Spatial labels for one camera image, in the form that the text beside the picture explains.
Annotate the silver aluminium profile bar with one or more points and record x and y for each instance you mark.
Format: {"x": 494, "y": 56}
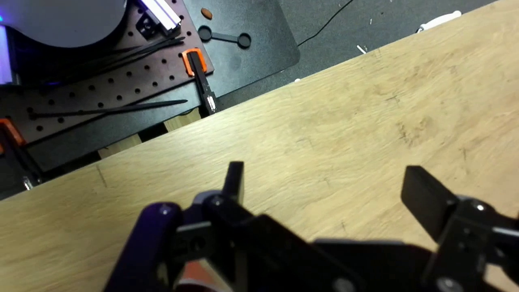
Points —
{"x": 160, "y": 14}

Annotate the red cup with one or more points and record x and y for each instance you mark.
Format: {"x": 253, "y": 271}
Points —
{"x": 198, "y": 273}

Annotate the orange and black clamp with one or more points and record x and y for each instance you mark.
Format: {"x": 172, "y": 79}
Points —
{"x": 14, "y": 154}
{"x": 200, "y": 75}

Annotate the small white scrap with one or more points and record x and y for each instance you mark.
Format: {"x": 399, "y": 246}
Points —
{"x": 361, "y": 49}

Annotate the small brown oval piece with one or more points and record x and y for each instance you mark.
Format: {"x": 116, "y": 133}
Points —
{"x": 206, "y": 13}

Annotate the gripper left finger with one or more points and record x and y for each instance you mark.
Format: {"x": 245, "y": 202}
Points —
{"x": 160, "y": 239}

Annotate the white plastic object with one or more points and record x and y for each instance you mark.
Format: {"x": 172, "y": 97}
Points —
{"x": 440, "y": 21}

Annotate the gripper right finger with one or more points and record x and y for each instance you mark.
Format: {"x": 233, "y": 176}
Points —
{"x": 429, "y": 198}

